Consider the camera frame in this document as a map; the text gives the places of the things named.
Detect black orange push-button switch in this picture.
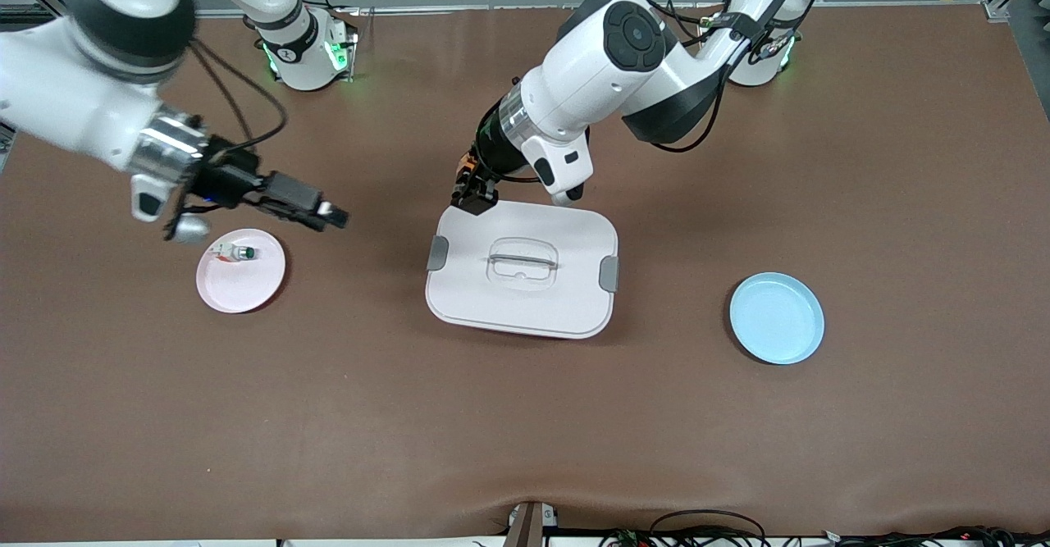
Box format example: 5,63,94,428
455,148,485,191

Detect black looped cable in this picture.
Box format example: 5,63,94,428
648,510,768,547

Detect metal table clamp bracket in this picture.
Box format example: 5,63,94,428
503,501,560,547

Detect pink round plate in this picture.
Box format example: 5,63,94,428
195,228,288,315

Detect brown table mat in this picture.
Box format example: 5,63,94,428
0,4,1050,541

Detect light blue round plate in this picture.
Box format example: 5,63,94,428
729,272,825,366

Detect white lidded storage box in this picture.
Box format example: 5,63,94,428
424,198,620,340

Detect black cable bundle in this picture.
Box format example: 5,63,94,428
820,525,1050,547

